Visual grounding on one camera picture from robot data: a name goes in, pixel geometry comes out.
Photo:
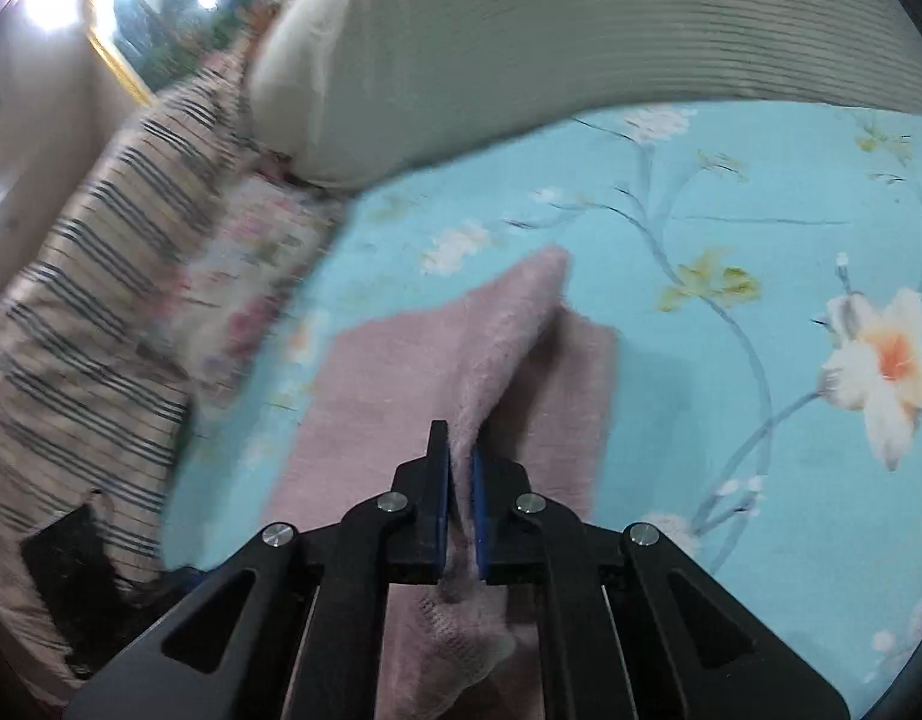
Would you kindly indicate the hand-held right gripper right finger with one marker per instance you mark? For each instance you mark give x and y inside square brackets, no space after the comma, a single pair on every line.
[480,521]

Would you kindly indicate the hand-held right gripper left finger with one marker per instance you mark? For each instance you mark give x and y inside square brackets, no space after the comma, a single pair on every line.
[440,514]

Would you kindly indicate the pink knit sweater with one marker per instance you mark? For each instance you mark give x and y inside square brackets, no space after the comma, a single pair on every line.
[401,360]

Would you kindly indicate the floral pillow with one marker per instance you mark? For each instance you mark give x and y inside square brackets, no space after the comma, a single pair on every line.
[239,277]

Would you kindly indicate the dark object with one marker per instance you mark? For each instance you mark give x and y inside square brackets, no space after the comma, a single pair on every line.
[67,566]

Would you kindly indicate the beige plaid blanket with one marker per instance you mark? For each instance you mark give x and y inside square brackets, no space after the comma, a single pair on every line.
[93,360]

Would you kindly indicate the turquoise floral bed cover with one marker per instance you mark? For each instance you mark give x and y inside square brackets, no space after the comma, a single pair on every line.
[693,202]

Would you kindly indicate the pale green striped pillow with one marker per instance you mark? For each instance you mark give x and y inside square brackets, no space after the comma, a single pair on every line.
[543,37]

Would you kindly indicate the gold framed painting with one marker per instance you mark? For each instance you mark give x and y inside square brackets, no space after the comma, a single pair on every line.
[157,22]

